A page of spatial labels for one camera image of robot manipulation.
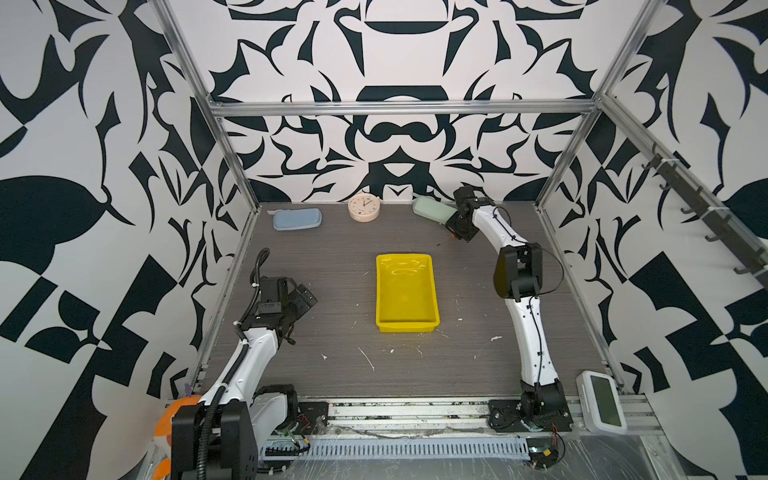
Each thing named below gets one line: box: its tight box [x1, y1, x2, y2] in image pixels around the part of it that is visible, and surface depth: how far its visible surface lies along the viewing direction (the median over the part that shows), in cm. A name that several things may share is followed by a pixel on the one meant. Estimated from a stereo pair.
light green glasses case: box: [412, 196, 458, 225], surface depth 118 cm
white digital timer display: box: [576, 370, 628, 435], surface depth 75 cm
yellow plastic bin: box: [376, 253, 440, 333], surface depth 96 cm
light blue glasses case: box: [273, 208, 323, 231], surface depth 114 cm
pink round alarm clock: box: [348, 193, 381, 223], surface depth 117 cm
